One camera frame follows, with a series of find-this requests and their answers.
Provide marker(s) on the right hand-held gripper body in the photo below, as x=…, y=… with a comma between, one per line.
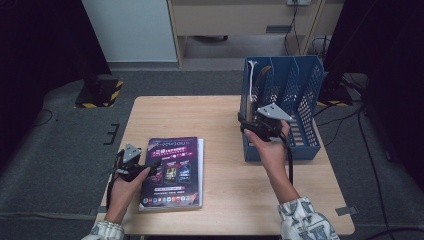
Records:
x=270, y=128

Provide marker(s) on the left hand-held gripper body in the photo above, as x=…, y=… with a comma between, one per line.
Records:
x=128, y=170

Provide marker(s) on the purple magazine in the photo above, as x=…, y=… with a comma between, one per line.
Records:
x=170, y=173

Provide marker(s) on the black magazine with red cards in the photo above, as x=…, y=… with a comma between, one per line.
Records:
x=252, y=80

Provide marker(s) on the blue file rack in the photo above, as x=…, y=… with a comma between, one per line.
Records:
x=303, y=100

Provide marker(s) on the person's left hand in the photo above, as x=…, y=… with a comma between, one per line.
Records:
x=121, y=196

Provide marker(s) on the person's right hand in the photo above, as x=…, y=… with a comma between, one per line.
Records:
x=275, y=156

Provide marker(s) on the light wooden cabinet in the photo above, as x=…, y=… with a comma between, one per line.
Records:
x=230, y=20

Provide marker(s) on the grey tape piece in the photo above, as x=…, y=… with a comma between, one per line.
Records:
x=346, y=210

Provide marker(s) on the white power strip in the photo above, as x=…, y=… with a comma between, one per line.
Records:
x=298, y=2

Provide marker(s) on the white panel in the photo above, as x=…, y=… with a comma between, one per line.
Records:
x=130, y=30

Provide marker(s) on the black curtain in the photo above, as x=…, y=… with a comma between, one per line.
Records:
x=40, y=50
x=393, y=50

